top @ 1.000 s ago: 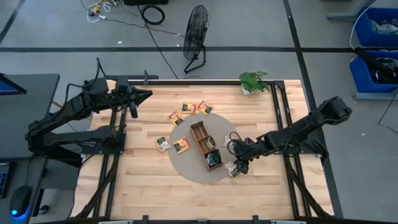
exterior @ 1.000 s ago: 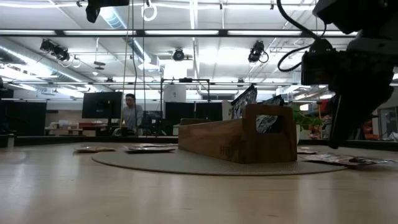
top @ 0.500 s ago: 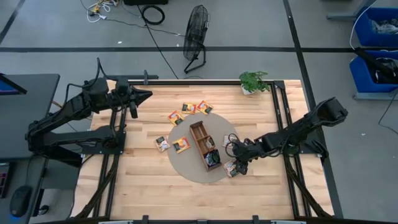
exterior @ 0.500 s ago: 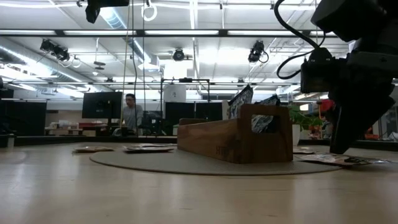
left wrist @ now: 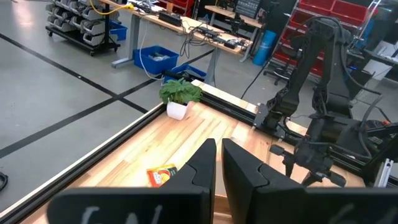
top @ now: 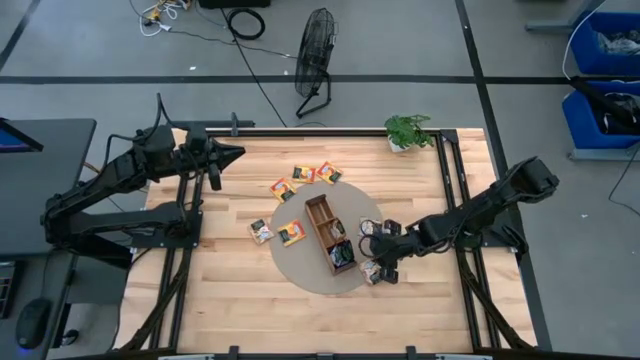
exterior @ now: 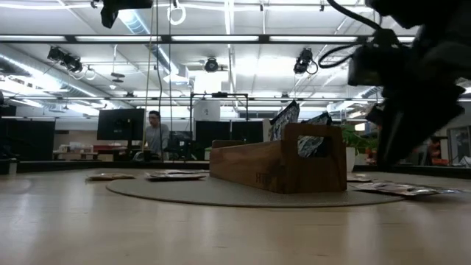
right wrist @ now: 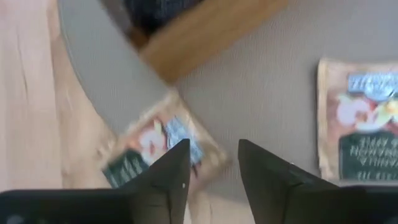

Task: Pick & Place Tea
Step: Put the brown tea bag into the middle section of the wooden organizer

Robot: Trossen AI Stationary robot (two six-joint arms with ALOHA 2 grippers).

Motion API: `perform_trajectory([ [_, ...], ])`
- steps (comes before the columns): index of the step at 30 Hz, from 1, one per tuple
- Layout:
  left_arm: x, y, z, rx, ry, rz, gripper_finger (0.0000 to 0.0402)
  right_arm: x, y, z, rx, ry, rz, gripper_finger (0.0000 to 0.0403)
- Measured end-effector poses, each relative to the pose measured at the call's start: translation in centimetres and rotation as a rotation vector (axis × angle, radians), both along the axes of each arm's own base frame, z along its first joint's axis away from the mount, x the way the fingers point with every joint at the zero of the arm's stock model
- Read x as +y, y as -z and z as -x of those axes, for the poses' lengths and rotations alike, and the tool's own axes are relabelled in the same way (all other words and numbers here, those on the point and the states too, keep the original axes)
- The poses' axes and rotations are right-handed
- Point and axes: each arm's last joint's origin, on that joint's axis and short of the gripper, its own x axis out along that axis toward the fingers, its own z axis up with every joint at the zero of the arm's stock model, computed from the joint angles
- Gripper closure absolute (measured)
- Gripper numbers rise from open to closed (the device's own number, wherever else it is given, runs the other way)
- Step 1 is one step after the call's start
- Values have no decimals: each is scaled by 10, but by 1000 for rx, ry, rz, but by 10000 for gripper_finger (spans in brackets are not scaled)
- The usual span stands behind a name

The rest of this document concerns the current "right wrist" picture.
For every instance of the dark blue tea packet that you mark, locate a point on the dark blue tea packet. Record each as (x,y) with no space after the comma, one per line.
(155,12)

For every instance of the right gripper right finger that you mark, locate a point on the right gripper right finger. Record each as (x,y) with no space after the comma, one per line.
(280,199)

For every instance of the beige peach tea packet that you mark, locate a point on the beige peach tea packet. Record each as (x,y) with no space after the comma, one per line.
(357,124)
(149,137)

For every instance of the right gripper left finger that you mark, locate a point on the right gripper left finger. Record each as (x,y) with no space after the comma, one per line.
(161,196)

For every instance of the round grey mat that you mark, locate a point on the round grey mat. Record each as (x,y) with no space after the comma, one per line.
(264,93)

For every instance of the wooden tea organizer box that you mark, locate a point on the wooden tea organizer box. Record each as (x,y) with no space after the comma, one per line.
(211,34)

